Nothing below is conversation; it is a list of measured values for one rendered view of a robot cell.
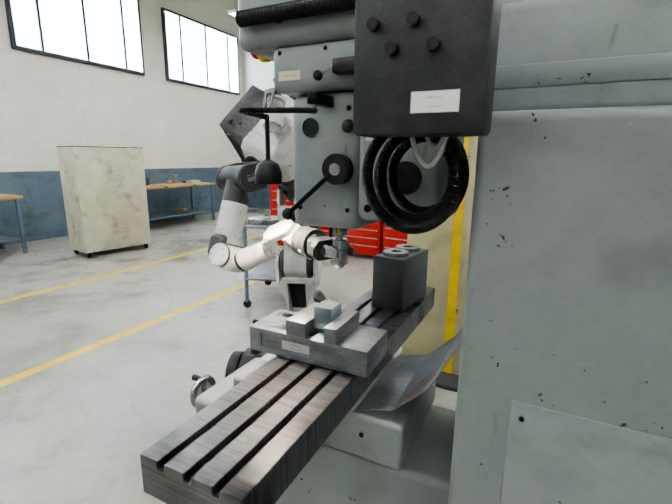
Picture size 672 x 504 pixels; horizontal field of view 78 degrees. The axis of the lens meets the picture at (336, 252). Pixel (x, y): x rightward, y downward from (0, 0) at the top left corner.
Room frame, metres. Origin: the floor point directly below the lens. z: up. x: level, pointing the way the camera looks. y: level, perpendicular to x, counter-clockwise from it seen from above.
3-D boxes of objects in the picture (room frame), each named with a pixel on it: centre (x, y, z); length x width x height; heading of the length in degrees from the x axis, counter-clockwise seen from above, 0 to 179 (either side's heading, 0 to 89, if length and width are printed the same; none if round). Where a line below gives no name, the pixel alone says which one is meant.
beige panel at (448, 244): (2.72, -0.69, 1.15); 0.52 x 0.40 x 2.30; 63
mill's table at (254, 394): (1.15, -0.03, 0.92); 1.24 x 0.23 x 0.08; 153
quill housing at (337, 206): (1.10, -0.01, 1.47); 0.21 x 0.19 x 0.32; 153
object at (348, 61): (0.95, -0.01, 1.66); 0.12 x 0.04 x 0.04; 63
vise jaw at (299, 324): (1.07, 0.07, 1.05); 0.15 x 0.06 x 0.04; 154
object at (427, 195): (1.01, -0.18, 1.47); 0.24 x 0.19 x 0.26; 153
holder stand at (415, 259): (1.49, -0.24, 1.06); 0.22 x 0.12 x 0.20; 146
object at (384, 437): (1.10, -0.01, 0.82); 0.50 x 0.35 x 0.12; 63
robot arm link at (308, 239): (1.17, 0.05, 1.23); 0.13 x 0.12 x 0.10; 128
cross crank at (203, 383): (1.33, 0.44, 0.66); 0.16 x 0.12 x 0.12; 63
